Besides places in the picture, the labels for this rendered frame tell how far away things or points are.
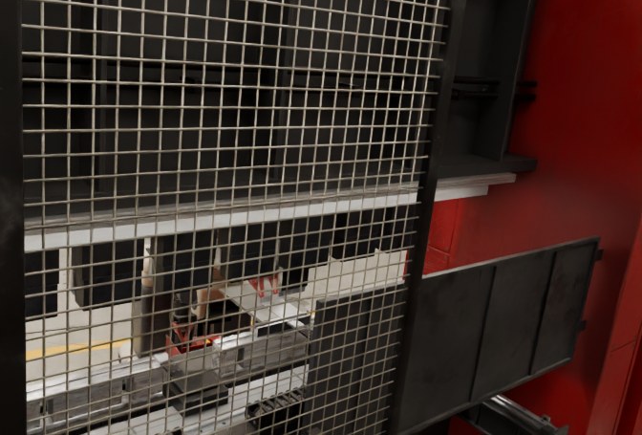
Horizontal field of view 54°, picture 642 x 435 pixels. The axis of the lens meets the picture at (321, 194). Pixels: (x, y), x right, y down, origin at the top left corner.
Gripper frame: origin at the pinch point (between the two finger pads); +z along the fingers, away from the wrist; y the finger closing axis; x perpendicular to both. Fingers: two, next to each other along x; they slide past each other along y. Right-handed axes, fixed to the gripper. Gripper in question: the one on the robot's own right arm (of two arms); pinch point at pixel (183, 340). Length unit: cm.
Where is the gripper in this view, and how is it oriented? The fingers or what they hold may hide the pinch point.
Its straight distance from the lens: 225.6
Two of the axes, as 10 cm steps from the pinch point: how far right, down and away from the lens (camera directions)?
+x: 8.5, -0.4, 5.3
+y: 5.3, 0.2, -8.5
